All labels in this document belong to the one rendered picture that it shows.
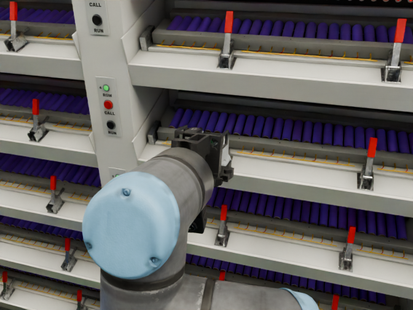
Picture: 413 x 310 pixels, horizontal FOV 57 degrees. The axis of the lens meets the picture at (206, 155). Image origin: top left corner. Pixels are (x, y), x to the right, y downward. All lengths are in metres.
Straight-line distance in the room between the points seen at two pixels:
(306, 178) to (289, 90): 0.18
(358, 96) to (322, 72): 0.07
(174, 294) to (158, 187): 0.12
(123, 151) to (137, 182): 0.45
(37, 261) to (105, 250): 0.85
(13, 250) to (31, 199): 0.23
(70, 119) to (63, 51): 0.18
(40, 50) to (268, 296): 0.64
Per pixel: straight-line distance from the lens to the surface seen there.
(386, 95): 0.67
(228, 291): 0.43
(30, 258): 1.24
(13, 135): 0.99
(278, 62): 0.69
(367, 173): 0.74
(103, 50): 0.74
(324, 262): 0.87
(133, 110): 0.76
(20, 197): 1.12
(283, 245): 0.88
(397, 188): 0.77
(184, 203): 0.38
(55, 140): 0.92
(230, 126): 0.82
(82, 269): 1.15
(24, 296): 1.42
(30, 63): 0.85
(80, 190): 1.03
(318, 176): 0.75
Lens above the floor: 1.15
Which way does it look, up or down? 29 degrees down
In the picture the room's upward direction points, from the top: straight up
